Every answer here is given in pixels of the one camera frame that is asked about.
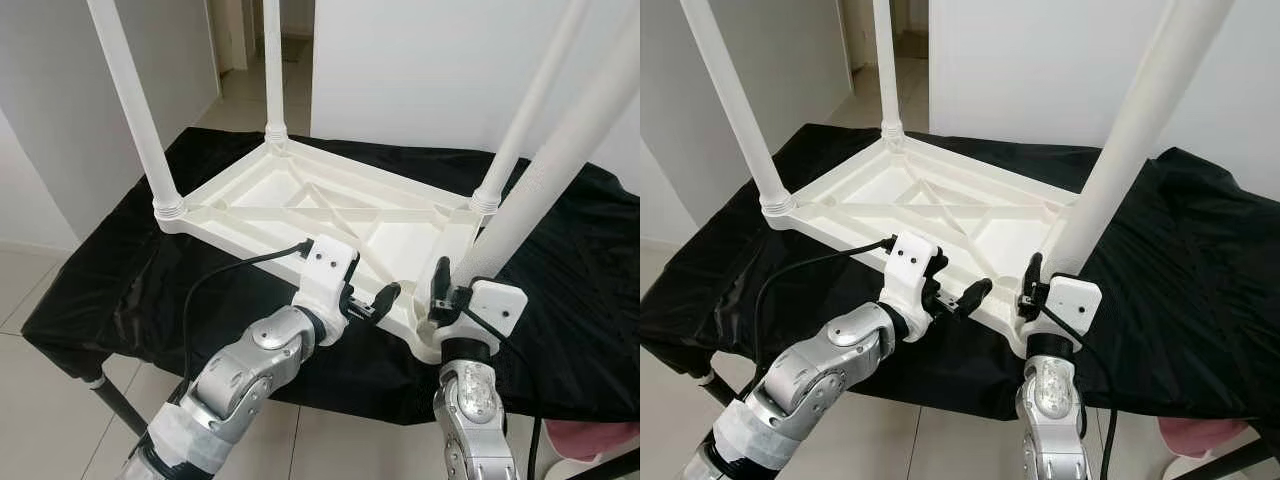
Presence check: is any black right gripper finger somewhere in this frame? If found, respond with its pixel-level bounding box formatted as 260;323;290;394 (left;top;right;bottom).
1018;252;1043;307
430;255;454;311

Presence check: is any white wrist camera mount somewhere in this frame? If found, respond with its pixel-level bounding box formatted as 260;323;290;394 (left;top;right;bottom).
1020;275;1103;359
293;238;361;346
440;280;529;361
878;233;946;343

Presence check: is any white plastic table top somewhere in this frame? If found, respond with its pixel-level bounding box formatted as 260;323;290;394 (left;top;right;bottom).
762;132;1086;359
155;135;501;363

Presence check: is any black cloth table cover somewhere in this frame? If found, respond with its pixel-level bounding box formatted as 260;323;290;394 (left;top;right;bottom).
22;125;641;421
640;122;1280;419

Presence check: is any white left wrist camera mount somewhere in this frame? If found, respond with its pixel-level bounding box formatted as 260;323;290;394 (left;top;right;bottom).
293;238;361;346
878;233;946;343

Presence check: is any beige door frame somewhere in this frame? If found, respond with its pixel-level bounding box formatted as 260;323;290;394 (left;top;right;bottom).
845;0;881;71
205;0;256;71

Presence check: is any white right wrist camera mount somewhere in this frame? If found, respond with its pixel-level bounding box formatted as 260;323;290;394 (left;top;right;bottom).
1020;275;1103;359
440;280;529;361

